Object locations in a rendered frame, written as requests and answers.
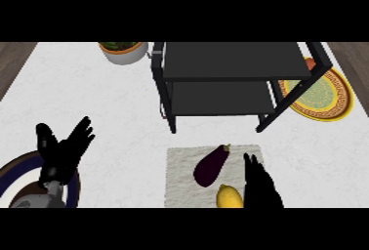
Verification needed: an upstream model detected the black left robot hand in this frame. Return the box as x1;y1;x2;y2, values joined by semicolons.
33;115;95;190

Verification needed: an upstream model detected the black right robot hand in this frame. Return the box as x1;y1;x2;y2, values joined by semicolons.
241;152;284;209

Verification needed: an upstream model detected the yellow lemon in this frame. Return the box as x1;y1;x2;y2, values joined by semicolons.
215;184;244;209

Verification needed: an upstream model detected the pale grey placemat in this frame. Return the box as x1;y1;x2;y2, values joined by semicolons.
163;145;265;209

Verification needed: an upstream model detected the black tiered shelf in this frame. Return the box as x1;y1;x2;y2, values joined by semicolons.
150;42;334;135

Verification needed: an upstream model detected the blue rimmed white plate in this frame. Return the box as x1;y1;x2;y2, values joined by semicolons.
0;149;82;209

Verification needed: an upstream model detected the dark purple eggplant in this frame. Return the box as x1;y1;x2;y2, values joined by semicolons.
191;144;231;188

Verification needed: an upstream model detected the yellow patterned plate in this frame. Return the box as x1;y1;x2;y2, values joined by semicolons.
277;57;355;123

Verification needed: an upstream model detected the white plant pot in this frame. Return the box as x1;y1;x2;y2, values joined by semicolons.
95;42;150;65

